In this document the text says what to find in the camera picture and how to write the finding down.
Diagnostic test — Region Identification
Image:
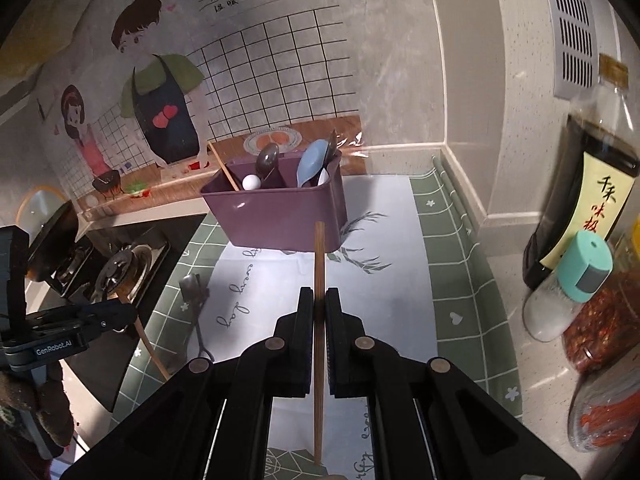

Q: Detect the wooden chopstick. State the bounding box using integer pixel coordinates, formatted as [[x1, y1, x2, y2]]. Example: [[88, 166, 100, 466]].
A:
[[207, 141, 241, 192], [314, 221, 326, 465]]

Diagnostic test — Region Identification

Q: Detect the brown wooden spoon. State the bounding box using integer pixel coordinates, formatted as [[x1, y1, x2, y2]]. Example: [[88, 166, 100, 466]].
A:
[[134, 309, 170, 380]]

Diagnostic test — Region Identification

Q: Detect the green white printed table mat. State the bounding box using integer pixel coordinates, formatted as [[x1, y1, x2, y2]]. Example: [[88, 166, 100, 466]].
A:
[[109, 167, 524, 480]]

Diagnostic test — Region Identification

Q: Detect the black shovel-shaped spoon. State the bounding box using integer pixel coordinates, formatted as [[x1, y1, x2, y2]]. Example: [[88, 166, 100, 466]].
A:
[[179, 273, 215, 362]]

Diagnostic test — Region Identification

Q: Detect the black gas stove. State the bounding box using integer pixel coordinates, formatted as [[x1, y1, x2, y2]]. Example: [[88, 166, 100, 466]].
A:
[[27, 200, 204, 411]]

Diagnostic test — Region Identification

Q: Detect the purple plastic utensil caddy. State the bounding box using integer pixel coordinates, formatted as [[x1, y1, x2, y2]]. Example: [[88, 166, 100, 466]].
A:
[[201, 152, 347, 252]]

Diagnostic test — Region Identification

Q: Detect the white ceramic spoon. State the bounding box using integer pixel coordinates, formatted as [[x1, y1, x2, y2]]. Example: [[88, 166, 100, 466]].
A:
[[242, 174, 262, 191]]

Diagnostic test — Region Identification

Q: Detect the blue plastic spoon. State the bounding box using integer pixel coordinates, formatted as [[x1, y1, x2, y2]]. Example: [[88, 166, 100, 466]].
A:
[[296, 139, 329, 188]]

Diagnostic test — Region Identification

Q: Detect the teal-capped seasoning shaker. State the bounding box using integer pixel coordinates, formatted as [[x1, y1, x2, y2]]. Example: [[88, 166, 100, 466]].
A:
[[523, 230, 613, 342]]

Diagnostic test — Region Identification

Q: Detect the chili flakes jar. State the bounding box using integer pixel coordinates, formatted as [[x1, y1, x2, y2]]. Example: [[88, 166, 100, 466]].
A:
[[563, 263, 639, 374]]

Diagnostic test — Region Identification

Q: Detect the dried chili bag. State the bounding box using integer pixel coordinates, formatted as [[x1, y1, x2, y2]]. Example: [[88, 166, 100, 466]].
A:
[[567, 365, 639, 453]]

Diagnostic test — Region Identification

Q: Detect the dark soy sauce bottle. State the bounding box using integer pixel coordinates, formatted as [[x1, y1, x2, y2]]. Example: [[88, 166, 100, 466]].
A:
[[523, 53, 639, 290]]

